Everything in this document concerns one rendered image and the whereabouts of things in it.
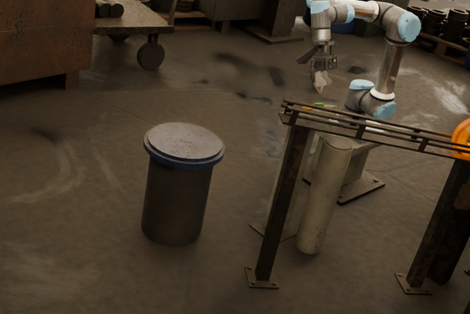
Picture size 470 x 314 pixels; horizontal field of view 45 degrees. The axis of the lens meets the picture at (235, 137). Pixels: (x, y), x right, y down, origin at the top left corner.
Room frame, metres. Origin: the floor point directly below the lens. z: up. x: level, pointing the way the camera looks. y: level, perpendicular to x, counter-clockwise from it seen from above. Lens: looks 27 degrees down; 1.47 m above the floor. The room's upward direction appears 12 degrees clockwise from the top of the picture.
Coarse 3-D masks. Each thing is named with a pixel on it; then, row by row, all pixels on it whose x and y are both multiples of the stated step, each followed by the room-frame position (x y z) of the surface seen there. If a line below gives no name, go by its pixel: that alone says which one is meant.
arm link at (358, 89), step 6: (354, 84) 2.64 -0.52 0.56; (360, 84) 2.63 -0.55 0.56; (366, 84) 2.64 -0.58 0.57; (372, 84) 2.65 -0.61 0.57; (348, 90) 2.67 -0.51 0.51; (354, 90) 2.62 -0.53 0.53; (360, 90) 2.61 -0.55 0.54; (366, 90) 2.60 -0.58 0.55; (348, 96) 2.65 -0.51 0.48; (354, 96) 2.62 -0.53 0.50; (360, 96) 2.59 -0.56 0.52; (348, 102) 2.64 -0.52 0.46; (354, 102) 2.62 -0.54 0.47; (360, 102) 2.58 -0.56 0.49; (354, 108) 2.62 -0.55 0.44; (360, 108) 2.59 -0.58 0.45
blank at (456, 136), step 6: (468, 120) 1.89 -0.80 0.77; (462, 126) 1.88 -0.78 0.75; (468, 126) 1.87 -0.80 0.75; (456, 132) 1.88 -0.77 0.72; (462, 132) 1.87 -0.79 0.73; (468, 132) 1.87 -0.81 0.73; (456, 138) 1.87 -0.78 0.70; (462, 138) 1.87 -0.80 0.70; (468, 144) 1.90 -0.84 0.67; (468, 156) 1.88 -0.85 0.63
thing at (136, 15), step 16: (96, 0) 3.63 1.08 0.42; (112, 0) 3.70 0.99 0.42; (128, 0) 4.13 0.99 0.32; (176, 0) 3.75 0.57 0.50; (96, 16) 3.59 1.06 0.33; (112, 16) 3.63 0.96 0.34; (128, 16) 3.74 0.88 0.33; (144, 16) 3.81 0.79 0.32; (160, 16) 3.89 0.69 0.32; (96, 32) 3.38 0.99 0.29; (112, 32) 3.45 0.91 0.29; (128, 32) 3.52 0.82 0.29; (144, 32) 3.59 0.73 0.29; (160, 32) 3.66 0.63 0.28; (144, 48) 3.62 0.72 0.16; (160, 48) 3.69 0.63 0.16; (144, 64) 3.63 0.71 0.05; (160, 64) 3.71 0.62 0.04
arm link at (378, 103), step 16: (384, 16) 2.53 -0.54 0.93; (400, 16) 2.48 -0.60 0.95; (416, 16) 2.49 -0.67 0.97; (400, 32) 2.45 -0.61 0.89; (416, 32) 2.48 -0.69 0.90; (400, 48) 2.49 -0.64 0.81; (384, 64) 2.51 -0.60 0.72; (400, 64) 2.52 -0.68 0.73; (384, 80) 2.51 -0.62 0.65; (368, 96) 2.57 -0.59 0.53; (384, 96) 2.50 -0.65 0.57; (368, 112) 2.54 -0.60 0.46; (384, 112) 2.49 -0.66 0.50
